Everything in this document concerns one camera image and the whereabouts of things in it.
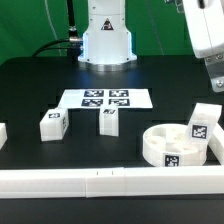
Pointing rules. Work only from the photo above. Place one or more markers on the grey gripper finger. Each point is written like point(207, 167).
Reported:
point(215, 68)

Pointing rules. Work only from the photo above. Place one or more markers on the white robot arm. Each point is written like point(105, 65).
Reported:
point(107, 43)

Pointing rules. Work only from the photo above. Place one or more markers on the white U-shaped fence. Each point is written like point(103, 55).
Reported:
point(109, 182)

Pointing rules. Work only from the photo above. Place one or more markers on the white marker sheet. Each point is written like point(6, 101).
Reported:
point(94, 98)

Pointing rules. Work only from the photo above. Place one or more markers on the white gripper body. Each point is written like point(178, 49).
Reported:
point(205, 21)

